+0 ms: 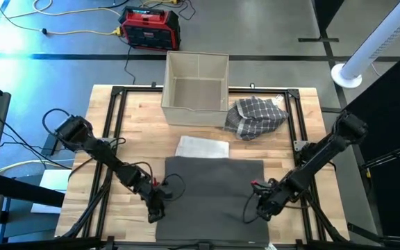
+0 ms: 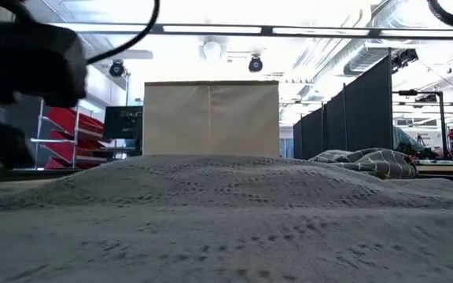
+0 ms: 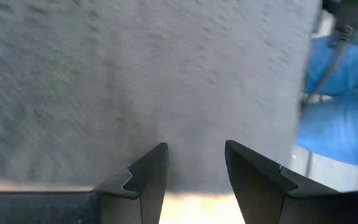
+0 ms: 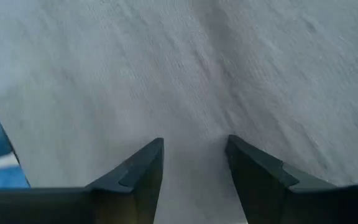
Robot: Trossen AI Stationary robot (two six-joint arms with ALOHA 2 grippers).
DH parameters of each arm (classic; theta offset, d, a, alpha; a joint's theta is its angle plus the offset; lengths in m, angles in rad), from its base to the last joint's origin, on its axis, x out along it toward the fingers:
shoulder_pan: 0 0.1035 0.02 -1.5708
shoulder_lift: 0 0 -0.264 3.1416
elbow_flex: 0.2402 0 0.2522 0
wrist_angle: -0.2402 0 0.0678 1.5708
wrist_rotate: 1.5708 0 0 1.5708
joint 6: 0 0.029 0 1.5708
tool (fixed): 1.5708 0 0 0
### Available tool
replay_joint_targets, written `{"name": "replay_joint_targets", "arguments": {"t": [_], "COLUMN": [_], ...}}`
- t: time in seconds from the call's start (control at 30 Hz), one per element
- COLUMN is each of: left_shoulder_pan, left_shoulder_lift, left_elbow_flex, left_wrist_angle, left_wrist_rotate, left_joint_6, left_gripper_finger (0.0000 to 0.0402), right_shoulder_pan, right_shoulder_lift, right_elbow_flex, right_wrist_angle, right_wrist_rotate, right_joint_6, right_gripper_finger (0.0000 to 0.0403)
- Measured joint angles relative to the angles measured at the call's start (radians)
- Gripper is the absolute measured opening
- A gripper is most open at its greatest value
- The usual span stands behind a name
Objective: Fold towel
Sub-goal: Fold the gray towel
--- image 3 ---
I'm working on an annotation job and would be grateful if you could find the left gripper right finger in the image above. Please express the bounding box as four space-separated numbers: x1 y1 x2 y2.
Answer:
224 139 338 224

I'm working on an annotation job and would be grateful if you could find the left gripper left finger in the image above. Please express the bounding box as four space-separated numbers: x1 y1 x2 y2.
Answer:
93 142 169 224

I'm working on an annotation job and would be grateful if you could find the beige fabric storage box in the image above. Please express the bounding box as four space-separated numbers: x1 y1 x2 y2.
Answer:
0 0 320 194

